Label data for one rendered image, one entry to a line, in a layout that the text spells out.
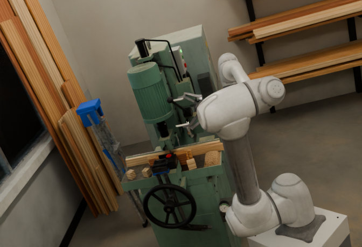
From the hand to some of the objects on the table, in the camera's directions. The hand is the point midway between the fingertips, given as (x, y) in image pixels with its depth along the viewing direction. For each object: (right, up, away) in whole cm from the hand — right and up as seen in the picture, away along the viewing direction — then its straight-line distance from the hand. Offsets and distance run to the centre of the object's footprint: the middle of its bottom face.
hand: (175, 113), depth 200 cm
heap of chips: (+20, -26, +15) cm, 36 cm away
